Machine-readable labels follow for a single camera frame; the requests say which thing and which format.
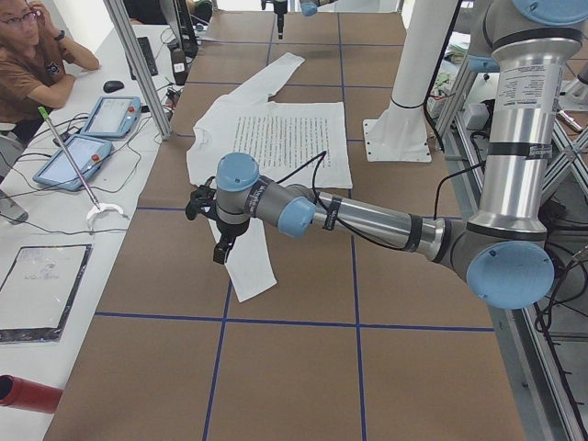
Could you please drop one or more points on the white long-sleeve printed shirt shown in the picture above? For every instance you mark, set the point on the white long-sleeve printed shirt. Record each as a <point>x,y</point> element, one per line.
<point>245,135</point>

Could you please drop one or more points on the far blue teach pendant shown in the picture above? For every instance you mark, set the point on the far blue teach pendant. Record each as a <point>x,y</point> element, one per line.
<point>112,117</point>

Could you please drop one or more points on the white central mounting column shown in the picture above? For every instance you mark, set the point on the white central mounting column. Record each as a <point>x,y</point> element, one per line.
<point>399,134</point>

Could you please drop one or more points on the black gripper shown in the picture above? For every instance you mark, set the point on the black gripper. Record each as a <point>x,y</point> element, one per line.
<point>228,231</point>

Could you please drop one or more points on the black monitor stand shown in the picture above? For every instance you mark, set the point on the black monitor stand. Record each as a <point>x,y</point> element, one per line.
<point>184,47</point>

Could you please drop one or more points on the black framed white sheet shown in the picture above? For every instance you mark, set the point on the black framed white sheet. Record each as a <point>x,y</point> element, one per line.
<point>39,290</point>

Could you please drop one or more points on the person in brown shirt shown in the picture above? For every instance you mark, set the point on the person in brown shirt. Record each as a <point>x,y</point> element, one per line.
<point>33,54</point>

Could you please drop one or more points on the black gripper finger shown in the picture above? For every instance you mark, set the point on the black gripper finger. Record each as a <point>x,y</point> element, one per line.
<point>280,16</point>

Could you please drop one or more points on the black keyboard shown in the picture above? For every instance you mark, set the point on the black keyboard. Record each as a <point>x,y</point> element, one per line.
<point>147,53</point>

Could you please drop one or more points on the red cylinder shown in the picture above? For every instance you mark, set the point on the red cylinder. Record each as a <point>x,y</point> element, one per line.
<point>29,395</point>

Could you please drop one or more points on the black computer mouse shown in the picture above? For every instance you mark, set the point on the black computer mouse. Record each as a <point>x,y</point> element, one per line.
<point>112,86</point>

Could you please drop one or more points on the metal reacher stick white hook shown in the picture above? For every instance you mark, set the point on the metal reacher stick white hook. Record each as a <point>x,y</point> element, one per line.
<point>98,207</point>

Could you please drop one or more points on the aluminium frame post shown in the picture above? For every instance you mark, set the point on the aluminium frame post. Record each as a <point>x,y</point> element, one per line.
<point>130,44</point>

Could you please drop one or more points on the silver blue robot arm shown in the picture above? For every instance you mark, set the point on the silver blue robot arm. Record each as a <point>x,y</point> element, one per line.
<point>499,251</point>
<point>307,8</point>

